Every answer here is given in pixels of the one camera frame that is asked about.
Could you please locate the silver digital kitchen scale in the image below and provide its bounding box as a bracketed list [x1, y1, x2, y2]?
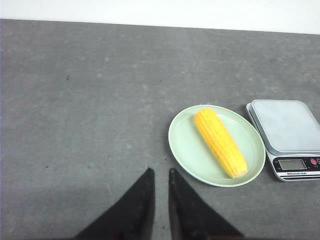
[246, 99, 320, 182]

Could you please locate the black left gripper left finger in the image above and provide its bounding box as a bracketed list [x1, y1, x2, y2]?
[75, 168, 155, 240]

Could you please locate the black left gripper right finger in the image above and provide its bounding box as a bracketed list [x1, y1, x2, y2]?
[168, 168, 244, 240]

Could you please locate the yellow corn cob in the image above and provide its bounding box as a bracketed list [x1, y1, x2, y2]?
[193, 108, 249, 179]

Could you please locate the green round plate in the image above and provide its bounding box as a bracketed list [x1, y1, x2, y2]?
[168, 104, 266, 188]

